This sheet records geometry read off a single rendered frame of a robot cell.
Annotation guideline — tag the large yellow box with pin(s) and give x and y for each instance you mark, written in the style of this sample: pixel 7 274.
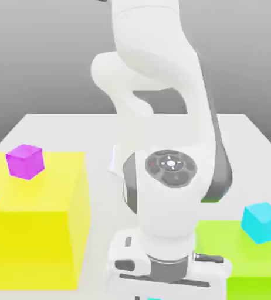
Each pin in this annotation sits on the large yellow box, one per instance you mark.
pixel 32 246

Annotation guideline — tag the large green box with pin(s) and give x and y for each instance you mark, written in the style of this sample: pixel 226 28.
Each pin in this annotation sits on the large green box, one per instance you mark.
pixel 255 281

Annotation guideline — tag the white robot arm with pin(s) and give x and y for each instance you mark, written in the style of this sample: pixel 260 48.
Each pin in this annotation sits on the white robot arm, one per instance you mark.
pixel 159 206

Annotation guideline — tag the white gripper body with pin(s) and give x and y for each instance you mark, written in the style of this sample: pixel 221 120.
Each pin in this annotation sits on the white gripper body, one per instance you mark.
pixel 163 291

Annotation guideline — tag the small purple cube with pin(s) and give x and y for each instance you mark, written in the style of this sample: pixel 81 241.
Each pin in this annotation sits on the small purple cube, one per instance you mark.
pixel 25 164

